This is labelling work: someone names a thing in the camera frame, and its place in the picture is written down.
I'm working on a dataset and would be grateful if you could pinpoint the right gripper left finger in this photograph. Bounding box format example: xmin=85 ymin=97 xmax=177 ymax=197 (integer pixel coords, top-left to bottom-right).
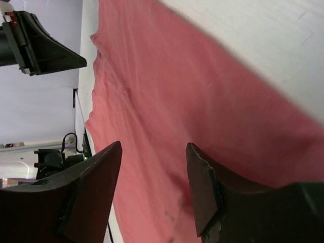
xmin=1 ymin=141 xmax=123 ymax=242

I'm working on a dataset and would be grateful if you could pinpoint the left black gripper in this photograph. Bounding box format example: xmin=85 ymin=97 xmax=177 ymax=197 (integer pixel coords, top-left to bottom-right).
xmin=1 ymin=11 xmax=87 ymax=76

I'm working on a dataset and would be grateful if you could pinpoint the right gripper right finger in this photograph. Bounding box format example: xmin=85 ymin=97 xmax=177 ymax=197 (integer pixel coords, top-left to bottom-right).
xmin=186 ymin=143 xmax=323 ymax=242

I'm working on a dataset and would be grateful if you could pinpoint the red t-shirt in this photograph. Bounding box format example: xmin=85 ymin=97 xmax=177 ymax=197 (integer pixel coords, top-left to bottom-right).
xmin=86 ymin=1 xmax=323 ymax=242

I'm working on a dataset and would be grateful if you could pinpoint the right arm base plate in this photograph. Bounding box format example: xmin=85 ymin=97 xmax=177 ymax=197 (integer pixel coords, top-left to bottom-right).
xmin=0 ymin=131 xmax=93 ymax=183

